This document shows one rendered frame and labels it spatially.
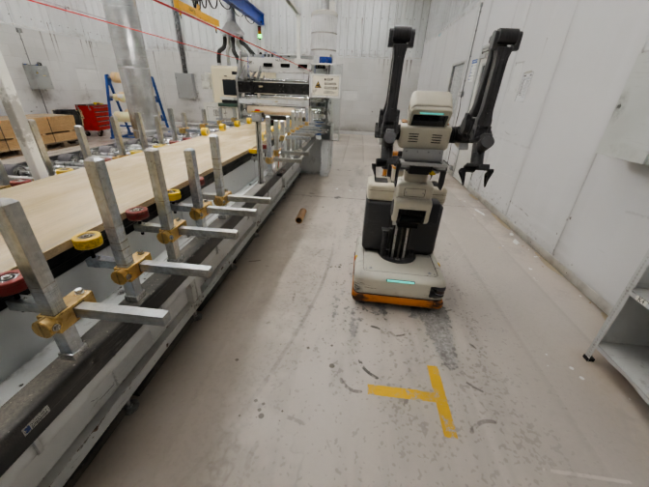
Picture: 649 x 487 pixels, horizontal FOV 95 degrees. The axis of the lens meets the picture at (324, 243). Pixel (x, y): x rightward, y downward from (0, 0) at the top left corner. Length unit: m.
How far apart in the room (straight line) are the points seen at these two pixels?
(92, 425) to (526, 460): 1.79
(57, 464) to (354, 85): 11.26
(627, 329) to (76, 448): 2.69
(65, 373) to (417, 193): 1.72
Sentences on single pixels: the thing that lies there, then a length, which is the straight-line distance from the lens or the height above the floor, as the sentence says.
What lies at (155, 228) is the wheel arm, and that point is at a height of 0.84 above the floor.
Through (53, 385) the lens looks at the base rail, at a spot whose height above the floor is 0.70.
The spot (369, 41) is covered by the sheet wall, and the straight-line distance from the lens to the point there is 11.72.
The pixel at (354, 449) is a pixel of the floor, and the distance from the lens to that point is 1.56.
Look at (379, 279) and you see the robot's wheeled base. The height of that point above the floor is 0.25.
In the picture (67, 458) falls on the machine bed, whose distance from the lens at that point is 1.59.
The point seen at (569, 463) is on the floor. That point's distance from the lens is 1.88.
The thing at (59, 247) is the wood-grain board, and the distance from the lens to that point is 1.26.
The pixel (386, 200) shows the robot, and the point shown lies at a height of 0.70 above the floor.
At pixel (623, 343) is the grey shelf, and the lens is 2.50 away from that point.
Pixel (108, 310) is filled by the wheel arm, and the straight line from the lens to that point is 0.96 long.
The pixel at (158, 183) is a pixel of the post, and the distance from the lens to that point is 1.26.
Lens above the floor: 1.36
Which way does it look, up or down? 27 degrees down
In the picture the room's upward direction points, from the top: 2 degrees clockwise
